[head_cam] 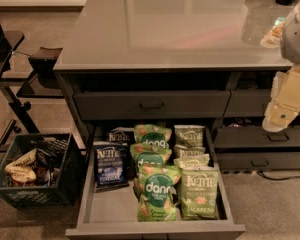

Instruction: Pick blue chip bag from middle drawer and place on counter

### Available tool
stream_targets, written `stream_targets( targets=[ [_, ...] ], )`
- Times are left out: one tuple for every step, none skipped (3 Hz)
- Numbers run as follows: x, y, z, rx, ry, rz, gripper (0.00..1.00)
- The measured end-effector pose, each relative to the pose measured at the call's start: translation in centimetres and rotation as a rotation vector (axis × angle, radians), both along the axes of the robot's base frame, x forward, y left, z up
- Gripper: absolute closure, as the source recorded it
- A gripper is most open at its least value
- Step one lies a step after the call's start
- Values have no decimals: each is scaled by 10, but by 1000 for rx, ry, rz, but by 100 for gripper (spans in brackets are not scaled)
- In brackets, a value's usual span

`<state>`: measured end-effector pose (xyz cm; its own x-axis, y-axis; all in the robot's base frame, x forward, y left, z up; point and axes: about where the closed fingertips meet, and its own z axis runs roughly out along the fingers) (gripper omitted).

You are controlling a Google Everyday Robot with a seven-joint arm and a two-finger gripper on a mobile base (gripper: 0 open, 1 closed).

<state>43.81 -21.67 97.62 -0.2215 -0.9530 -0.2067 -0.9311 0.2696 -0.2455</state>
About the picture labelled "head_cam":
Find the blue kettle chip bag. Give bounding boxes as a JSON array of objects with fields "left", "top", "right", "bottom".
[
  {"left": 93, "top": 141, "right": 129, "bottom": 192},
  {"left": 108, "top": 127, "right": 134, "bottom": 144}
]

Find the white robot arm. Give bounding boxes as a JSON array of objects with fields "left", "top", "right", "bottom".
[{"left": 261, "top": 1, "right": 300, "bottom": 132}]

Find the grey top right drawer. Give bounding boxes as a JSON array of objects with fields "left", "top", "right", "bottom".
[{"left": 223, "top": 89, "right": 300, "bottom": 118}]

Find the grey bottom right drawer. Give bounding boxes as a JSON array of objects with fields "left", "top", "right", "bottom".
[{"left": 216, "top": 152, "right": 300, "bottom": 171}]

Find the grey top left drawer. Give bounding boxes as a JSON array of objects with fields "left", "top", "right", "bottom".
[{"left": 73, "top": 90, "right": 230, "bottom": 120}]

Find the rear green Kettle bag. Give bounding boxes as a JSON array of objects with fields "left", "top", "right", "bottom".
[{"left": 174, "top": 125, "right": 205, "bottom": 147}]

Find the front green Kettle jalapeno bag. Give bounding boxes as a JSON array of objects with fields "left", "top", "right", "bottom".
[{"left": 180, "top": 169, "right": 219, "bottom": 220}]

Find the rear green Dang chip bag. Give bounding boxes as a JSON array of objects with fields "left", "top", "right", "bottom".
[{"left": 134, "top": 124, "right": 172, "bottom": 149}]

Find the green dang chip bag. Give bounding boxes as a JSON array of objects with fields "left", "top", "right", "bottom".
[
  {"left": 137, "top": 164, "right": 181, "bottom": 222},
  {"left": 134, "top": 124, "right": 172, "bottom": 149},
  {"left": 130, "top": 143, "right": 172, "bottom": 169}
]

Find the middle green Dang chip bag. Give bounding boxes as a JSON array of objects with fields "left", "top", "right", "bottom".
[{"left": 130, "top": 143, "right": 172, "bottom": 169}]

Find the front green Dang chip bag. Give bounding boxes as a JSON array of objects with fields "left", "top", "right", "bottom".
[{"left": 137, "top": 164, "right": 181, "bottom": 222}]

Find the open grey middle drawer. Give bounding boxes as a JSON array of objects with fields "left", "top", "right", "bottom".
[{"left": 65, "top": 123, "right": 247, "bottom": 240}]

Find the tan snack bag in crate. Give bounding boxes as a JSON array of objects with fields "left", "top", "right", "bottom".
[{"left": 4, "top": 149, "right": 37, "bottom": 187}]

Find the black side table stand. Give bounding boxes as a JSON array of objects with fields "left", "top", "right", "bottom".
[{"left": 0, "top": 31, "right": 63, "bottom": 133}]

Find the dark plastic crate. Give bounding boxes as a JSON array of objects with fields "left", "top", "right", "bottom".
[{"left": 0, "top": 133, "right": 80, "bottom": 208}]

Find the black cable on floor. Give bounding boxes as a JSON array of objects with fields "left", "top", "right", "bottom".
[{"left": 257, "top": 170, "right": 300, "bottom": 182}]

